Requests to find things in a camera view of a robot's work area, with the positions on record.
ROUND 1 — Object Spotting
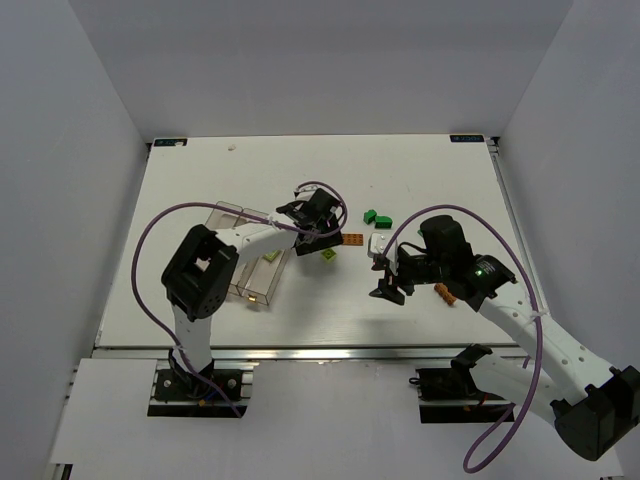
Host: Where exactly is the lime green square lego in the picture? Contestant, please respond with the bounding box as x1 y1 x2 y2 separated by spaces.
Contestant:
321 248 337 263

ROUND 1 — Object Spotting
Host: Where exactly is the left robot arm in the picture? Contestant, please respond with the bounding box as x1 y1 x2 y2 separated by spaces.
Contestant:
161 187 347 378

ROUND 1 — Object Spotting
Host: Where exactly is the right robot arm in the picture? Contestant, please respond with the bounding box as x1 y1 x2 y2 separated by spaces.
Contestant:
368 215 639 461

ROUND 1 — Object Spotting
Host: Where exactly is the orange flat lego plate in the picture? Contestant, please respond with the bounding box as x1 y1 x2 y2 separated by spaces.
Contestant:
342 233 364 246

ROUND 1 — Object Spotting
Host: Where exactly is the dark green curved lego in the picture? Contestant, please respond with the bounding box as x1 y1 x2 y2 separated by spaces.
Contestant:
374 215 393 230

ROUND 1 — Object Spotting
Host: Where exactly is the orange long lego brick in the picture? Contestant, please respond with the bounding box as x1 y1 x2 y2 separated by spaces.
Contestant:
434 283 457 306

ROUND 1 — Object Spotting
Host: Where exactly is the dark green sloped lego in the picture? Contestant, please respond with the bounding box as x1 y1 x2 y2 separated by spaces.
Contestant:
363 209 377 225

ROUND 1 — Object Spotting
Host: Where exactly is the clear plastic container right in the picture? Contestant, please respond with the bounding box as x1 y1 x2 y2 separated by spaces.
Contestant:
232 209 296 306

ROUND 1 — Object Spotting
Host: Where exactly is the clear plastic container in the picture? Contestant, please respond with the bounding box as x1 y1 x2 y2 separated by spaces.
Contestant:
205 209 247 296
232 209 296 306

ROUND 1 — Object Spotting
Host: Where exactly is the clear plastic container left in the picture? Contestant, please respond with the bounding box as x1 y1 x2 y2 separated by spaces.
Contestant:
205 209 247 296

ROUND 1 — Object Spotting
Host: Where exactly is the blue label right corner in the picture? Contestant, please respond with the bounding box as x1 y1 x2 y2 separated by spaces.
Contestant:
449 134 485 143

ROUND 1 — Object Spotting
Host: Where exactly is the blue label corner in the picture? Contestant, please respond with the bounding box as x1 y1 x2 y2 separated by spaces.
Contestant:
449 134 485 143
153 138 188 148

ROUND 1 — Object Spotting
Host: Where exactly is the blue label left corner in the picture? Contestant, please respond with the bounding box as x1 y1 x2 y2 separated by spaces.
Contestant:
153 138 188 148

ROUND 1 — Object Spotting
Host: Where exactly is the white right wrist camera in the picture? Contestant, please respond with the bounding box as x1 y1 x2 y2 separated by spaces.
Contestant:
367 232 398 262

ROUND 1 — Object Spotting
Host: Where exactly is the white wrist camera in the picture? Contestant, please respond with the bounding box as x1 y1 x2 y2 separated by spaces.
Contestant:
294 184 319 202
367 232 398 262

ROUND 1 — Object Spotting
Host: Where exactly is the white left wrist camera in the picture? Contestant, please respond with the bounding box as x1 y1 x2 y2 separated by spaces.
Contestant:
294 184 319 202

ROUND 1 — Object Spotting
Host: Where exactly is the aluminium table frame rail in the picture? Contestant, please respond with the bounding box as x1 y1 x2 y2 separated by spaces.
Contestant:
482 137 551 318

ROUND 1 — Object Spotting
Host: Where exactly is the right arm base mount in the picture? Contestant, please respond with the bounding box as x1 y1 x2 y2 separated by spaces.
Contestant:
408 368 509 425

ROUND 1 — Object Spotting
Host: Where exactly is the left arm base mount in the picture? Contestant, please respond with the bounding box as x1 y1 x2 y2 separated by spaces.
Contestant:
147 367 251 419

